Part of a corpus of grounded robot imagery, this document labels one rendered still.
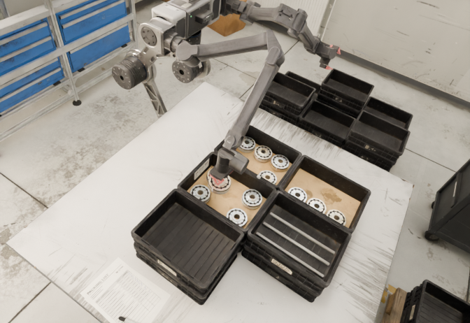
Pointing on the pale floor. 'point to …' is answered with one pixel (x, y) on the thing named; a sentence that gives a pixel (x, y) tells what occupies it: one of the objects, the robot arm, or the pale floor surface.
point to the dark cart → (452, 211)
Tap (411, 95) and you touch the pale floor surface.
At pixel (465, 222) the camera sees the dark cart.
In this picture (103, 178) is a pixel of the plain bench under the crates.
